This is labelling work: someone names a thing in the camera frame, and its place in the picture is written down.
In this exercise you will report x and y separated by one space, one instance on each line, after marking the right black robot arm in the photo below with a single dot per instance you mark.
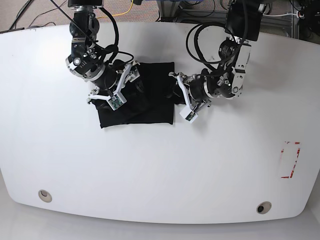
96 64

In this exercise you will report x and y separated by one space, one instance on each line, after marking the black t-shirt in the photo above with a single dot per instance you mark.
152 107

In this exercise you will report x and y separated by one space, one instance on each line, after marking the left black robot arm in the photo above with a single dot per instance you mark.
223 77

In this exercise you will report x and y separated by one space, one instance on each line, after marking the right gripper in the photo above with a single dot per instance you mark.
109 81

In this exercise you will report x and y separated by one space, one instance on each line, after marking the right table grommet hole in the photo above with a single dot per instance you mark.
264 207

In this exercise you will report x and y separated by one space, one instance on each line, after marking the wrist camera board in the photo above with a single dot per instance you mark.
188 114
116 101

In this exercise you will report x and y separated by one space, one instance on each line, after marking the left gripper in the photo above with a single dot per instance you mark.
193 91

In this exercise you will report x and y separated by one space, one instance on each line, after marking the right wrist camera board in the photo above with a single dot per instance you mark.
116 101

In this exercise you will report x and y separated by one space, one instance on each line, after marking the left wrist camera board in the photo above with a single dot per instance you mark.
188 114

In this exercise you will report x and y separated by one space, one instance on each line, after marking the table grommet hole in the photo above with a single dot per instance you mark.
264 207
45 196

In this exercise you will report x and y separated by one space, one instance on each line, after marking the left table grommet hole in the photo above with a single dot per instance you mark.
45 196

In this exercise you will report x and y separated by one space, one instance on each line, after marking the red tape rectangle marker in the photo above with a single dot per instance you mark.
288 159

